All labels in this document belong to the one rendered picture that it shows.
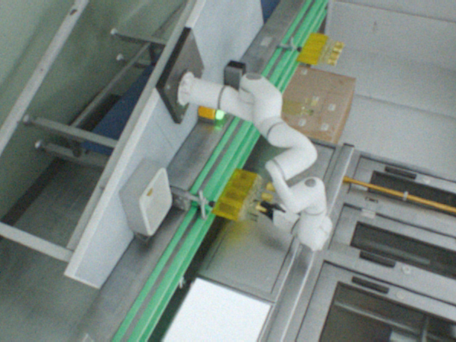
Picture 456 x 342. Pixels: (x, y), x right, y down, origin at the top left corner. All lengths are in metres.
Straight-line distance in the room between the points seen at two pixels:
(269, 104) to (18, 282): 1.26
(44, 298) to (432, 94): 6.64
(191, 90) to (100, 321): 0.87
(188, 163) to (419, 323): 1.08
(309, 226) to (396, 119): 5.59
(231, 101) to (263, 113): 0.17
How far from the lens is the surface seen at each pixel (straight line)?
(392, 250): 2.20
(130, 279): 1.83
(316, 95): 6.26
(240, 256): 2.05
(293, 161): 1.60
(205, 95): 1.82
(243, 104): 1.77
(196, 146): 2.05
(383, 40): 8.30
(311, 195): 1.63
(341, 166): 2.39
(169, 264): 1.86
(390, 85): 7.83
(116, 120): 2.27
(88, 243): 1.66
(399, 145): 6.91
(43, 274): 2.20
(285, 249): 2.07
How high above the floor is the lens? 1.55
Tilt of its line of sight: 17 degrees down
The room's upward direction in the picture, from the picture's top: 107 degrees clockwise
